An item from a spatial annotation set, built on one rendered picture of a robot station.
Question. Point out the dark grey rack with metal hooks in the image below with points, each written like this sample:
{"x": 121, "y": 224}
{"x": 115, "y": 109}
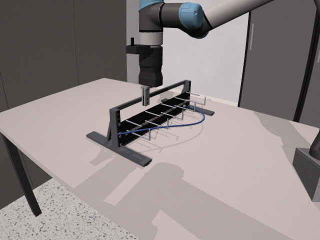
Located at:
{"x": 150, "y": 118}

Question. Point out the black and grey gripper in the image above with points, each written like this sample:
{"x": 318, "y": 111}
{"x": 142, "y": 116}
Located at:
{"x": 150, "y": 61}

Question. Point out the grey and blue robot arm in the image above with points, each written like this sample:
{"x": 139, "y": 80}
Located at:
{"x": 155, "y": 15}

